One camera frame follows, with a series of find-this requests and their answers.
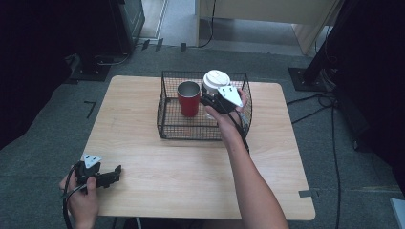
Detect dark curtain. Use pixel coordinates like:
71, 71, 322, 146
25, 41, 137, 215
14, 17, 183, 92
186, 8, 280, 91
0, 0, 113, 151
329, 0, 405, 197

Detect bundle of black floor cables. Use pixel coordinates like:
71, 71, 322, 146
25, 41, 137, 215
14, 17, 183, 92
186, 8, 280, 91
286, 91, 338, 126

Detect person's right hand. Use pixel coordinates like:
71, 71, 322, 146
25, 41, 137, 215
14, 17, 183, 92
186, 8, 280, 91
204, 89, 249, 141

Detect person's left hand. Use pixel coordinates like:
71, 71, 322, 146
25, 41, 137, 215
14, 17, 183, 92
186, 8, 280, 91
58, 173, 100, 225

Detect grey tape piece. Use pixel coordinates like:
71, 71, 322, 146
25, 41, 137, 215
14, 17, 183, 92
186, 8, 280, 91
298, 189, 320, 198

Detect black metal stand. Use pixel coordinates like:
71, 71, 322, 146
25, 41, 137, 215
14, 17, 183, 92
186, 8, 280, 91
288, 0, 362, 94

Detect white flat object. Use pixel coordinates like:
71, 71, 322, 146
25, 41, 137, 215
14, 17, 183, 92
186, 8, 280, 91
389, 197, 405, 229

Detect black cabinet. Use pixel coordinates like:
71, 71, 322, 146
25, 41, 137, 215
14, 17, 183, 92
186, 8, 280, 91
109, 0, 146, 55

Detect long black floor cable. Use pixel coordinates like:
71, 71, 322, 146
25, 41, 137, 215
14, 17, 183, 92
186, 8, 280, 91
330, 103, 342, 229

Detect clear cup with white lid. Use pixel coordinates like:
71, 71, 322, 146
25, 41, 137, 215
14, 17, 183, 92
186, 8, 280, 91
202, 69, 232, 120

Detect beige wooden furniture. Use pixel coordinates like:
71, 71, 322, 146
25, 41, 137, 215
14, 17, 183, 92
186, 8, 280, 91
194, 0, 346, 56

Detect black hanging cable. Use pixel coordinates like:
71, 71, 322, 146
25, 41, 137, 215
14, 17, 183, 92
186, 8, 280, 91
196, 0, 218, 50

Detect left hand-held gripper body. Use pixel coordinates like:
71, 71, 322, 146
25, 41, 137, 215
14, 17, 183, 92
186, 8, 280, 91
75, 154, 103, 187

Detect black floor base plate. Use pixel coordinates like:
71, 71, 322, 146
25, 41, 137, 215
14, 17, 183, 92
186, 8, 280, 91
65, 52, 112, 84

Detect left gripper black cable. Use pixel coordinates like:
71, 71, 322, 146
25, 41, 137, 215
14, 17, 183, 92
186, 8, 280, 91
61, 162, 90, 229

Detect red steel-lined cup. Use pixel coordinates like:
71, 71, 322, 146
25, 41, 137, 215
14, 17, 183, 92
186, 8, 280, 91
176, 80, 203, 118

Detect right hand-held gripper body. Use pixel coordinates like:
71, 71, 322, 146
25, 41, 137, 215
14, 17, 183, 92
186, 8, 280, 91
208, 84, 245, 115

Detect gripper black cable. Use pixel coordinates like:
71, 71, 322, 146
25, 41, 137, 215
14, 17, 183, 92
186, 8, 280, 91
223, 106, 251, 155
61, 162, 90, 229

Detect black wire mesh basket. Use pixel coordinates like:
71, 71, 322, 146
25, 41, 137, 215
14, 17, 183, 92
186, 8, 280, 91
156, 70, 253, 141

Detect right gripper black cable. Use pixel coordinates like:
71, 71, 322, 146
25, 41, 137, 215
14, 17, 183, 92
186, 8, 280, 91
223, 106, 251, 155

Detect looped black floor cable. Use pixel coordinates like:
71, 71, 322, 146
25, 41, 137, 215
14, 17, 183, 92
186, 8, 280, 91
95, 51, 133, 68

